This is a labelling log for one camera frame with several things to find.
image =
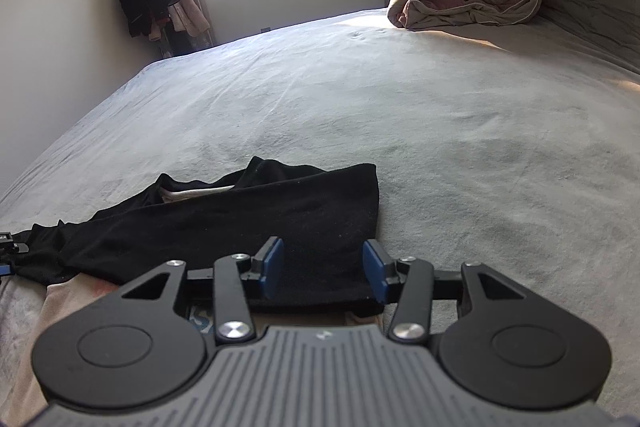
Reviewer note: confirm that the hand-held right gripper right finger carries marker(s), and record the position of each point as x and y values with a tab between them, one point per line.
375	267

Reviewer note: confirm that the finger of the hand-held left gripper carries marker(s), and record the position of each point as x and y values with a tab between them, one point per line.
4	270
12	244

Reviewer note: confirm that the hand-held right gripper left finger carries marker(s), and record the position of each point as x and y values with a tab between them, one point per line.
274	267

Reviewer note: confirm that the cream sweatshirt with black sleeves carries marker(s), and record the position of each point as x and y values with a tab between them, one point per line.
225	217

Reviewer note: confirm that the grey bed sheet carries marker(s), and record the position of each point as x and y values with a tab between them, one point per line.
450	132

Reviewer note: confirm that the pink hanging garment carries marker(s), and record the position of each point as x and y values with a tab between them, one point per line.
190	14

